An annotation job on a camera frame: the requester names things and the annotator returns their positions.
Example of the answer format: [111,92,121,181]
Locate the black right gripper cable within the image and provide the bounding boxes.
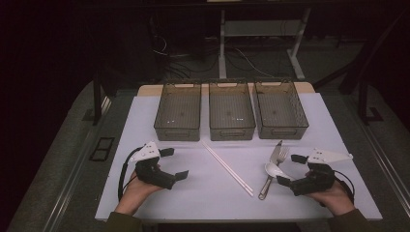
[333,168,356,206]

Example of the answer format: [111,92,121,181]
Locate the silver metal rail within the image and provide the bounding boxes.
[43,96,112,232]
[361,124,410,207]

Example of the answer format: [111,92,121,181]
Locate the white metal stand frame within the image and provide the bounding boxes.
[218,8,312,81]

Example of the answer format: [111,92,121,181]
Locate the person's left hand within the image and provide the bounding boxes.
[114,170,163,217]

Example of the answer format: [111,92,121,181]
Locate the steel fork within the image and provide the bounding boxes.
[259,149,290,199]

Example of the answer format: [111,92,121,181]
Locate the white ceramic spoon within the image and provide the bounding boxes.
[264,161,295,182]

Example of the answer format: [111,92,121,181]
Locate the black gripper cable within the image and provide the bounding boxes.
[333,168,356,206]
[117,146,143,202]

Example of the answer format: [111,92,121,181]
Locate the black rectangular floor frame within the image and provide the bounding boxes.
[89,136,116,162]

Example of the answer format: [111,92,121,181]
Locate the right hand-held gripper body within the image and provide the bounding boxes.
[289,147,355,197]

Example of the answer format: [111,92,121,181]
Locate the steel table knife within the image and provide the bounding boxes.
[257,139,284,201]

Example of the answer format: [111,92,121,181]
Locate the black floor cables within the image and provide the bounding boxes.
[151,18,223,81]

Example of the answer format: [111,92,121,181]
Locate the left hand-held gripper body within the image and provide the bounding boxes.
[130,140,178,191]

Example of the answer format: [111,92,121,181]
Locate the person's right hand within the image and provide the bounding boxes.
[305,180,356,217]

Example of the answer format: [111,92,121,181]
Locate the white floor cable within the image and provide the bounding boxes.
[234,47,275,78]

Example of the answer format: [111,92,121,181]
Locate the translucent grey plastic bin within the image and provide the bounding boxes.
[252,79,309,140]
[153,81,202,142]
[208,80,257,142]

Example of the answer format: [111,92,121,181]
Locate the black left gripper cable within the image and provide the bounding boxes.
[117,146,143,202]

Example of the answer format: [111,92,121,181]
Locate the tan wooden board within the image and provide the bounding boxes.
[137,81,316,97]

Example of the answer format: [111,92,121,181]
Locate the black metal stand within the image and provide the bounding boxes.
[357,76,385,126]

